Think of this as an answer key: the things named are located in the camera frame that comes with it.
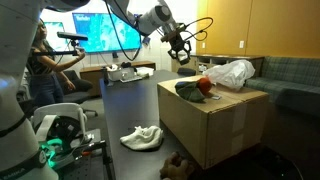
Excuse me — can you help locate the black office chair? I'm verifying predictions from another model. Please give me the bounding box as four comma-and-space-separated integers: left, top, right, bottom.
63, 70, 93, 104

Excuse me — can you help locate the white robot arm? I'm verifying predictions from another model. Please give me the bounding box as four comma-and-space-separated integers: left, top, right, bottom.
0, 0, 90, 180

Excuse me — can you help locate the green plaid sofa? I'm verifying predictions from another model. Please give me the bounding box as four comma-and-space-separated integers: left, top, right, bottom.
245, 56, 320, 117

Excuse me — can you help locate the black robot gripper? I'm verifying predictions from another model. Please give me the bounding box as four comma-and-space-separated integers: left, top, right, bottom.
161, 23, 191, 60

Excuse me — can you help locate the wall mounted TV screen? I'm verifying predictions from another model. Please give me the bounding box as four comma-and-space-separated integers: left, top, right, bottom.
72, 13, 141, 53

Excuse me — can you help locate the cardboard box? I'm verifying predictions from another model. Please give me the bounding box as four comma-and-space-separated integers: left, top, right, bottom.
157, 79, 269, 169

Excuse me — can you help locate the grey whiteboard eraser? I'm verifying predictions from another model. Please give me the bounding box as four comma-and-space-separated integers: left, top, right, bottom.
179, 56, 190, 65

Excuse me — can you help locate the plush orange radish toy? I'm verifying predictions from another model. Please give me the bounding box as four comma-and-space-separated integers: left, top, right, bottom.
175, 77, 213, 103

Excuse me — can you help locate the white plastic bag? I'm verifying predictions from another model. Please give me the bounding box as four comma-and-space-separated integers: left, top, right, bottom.
203, 59, 255, 91

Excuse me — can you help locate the brown plush animal toy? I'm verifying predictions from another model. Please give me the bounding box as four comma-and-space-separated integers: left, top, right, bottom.
159, 152, 195, 180

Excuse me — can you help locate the wooden sideboard cabinet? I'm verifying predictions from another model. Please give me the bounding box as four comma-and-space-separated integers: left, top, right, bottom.
171, 53, 264, 76

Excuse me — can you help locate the white knitted cloth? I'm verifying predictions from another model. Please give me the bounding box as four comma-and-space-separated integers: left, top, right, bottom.
120, 126, 163, 151

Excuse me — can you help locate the person in striped top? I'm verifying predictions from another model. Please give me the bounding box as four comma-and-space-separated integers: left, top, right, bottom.
26, 19, 85, 107

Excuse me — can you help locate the black camera on stand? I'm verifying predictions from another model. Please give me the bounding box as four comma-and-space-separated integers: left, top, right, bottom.
32, 32, 88, 56

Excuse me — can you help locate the white VR headset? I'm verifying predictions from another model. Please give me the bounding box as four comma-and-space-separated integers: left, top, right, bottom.
31, 103, 88, 162

